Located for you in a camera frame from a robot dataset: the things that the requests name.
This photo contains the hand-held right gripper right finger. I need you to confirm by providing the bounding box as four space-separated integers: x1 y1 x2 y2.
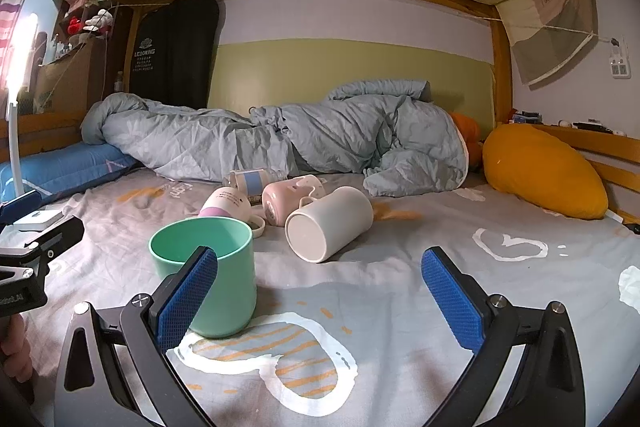
421 247 589 427

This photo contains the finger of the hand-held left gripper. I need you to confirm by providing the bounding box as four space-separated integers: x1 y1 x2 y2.
0 215 85 279
0 189 44 226

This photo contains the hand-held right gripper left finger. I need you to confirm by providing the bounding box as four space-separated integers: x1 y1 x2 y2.
54 246 218 427

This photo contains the white mug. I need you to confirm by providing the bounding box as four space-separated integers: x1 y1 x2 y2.
285 186 375 264

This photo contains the mint green cup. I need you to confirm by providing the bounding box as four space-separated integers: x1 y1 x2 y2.
148 216 259 339

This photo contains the pink and white cup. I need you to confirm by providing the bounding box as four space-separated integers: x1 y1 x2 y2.
198 186 253 223

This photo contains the person's left hand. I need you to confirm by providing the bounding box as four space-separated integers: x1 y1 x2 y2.
0 314 34 381

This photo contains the small white box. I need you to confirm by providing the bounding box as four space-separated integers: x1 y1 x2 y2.
12 208 64 231

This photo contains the blue pillow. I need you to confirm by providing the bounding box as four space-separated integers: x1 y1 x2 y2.
0 140 144 208

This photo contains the grey printed bedsheet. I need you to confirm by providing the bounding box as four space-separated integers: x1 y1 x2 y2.
0 167 640 427

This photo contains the cardboard box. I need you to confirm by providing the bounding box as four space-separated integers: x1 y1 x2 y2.
36 38 102 114

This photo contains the clear bottle with blue label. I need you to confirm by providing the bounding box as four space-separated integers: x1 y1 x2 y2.
222 167 289 197

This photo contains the pink mug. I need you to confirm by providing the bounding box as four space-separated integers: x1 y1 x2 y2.
262 174 326 226

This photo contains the white gooseneck lamp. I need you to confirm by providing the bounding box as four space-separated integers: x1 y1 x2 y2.
5 12 40 202

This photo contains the yellow pillow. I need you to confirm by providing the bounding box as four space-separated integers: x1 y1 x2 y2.
482 123 610 221

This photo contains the orange plush toy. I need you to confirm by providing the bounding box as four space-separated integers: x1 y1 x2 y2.
449 110 484 168

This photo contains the striped curtain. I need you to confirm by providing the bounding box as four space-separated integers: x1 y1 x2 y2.
0 0 52 84

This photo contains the white plush toy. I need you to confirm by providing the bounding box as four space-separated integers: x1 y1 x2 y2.
83 9 115 33

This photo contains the grey blue duvet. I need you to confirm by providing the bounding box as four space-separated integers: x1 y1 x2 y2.
80 79 471 198

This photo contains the black folded mat bag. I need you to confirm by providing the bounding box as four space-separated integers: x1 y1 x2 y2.
128 0 221 111

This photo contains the wooden bed frame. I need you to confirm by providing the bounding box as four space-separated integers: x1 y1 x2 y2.
19 0 640 229

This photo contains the white cord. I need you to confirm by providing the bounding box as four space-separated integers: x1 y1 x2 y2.
486 17 617 44

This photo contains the white wall power strip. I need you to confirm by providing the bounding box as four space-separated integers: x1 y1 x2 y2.
604 35 632 79

